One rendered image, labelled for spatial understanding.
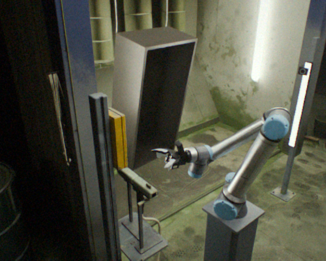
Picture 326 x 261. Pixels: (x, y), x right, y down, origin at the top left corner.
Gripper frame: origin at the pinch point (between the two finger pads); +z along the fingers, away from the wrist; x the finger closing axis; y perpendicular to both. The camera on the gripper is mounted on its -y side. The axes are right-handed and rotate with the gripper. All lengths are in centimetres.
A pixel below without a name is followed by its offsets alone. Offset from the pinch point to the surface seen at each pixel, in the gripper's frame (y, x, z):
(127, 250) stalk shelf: 39, -24, 22
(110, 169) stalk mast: -9.4, -12.2, 32.9
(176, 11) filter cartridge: -30, 230, -142
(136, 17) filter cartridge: -20, 220, -83
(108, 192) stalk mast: 2.4, -14.9, 33.3
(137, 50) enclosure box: -28, 89, -24
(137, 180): 4.7, -8.6, 15.3
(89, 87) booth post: -22, 44, 26
